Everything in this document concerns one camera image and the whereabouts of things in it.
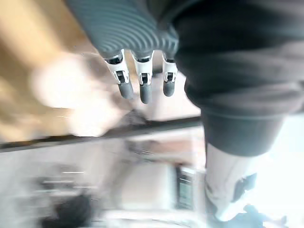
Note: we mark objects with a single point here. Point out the dark grey rectangular object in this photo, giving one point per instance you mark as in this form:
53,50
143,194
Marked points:
185,187

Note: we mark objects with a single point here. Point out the dark blurred slipper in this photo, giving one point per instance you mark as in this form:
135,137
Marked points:
71,211

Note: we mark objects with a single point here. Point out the black shoe rack rail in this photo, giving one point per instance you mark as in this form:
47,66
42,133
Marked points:
71,138

